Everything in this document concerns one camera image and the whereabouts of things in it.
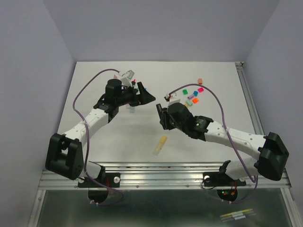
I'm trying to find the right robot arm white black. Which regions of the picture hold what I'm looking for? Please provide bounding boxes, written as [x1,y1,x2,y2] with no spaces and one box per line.
[156,103,289,184]

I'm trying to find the aluminium rail right side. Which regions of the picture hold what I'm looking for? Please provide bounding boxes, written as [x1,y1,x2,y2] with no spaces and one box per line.
[232,61,267,135]

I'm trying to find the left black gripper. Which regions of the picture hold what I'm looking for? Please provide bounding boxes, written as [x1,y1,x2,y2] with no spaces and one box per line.
[116,82,155,106]

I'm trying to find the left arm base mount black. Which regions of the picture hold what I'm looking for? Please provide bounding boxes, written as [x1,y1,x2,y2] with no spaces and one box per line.
[77,161,125,206]

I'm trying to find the pens on lower shelf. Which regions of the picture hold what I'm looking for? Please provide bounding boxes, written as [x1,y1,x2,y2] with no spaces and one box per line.
[220,209,256,222]

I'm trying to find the pastel green pen cap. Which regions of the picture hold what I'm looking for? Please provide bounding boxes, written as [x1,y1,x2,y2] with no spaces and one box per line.
[186,99,193,106]

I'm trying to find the aluminium rail frame front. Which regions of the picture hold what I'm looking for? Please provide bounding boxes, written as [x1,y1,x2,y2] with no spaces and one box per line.
[38,162,291,190]

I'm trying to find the purple cable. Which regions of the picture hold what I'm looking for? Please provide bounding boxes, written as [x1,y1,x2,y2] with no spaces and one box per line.
[165,83,259,204]
[72,68,125,206]

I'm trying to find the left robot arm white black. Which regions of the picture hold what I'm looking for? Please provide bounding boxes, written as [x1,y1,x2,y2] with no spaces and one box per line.
[45,79,156,180]

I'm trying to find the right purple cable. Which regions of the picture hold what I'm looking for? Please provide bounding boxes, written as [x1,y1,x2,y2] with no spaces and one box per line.
[165,83,259,204]

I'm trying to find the pastel yellow highlighter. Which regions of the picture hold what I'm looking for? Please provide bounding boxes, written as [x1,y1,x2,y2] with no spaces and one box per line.
[153,135,167,156]

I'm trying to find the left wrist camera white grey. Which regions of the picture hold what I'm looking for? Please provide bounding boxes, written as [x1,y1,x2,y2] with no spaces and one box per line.
[118,70,134,87]

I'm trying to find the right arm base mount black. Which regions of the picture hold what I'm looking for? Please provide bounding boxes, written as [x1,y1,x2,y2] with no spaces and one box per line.
[201,160,247,202]

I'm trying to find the pastel green highlighter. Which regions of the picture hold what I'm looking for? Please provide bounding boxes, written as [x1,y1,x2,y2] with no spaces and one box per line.
[129,107,135,114]

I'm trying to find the pink pen cap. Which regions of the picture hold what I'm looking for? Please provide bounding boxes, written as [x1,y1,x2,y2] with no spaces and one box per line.
[198,87,204,93]

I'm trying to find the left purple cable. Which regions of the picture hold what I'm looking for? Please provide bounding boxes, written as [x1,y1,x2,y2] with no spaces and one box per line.
[72,68,125,206]

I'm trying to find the bright orange pen cap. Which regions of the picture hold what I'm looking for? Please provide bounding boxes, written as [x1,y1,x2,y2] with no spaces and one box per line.
[192,98,199,104]

